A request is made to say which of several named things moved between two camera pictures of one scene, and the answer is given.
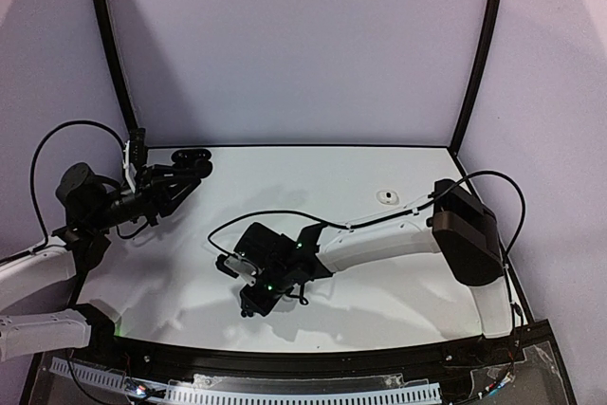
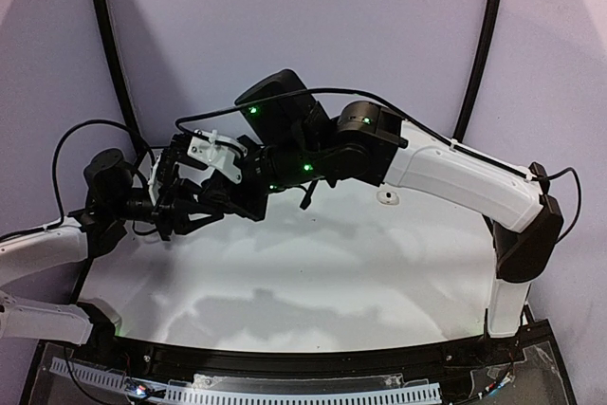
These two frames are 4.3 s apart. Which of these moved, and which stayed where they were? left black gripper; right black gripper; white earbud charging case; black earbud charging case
Moved: black earbud charging case; right black gripper; left black gripper
Stayed: white earbud charging case
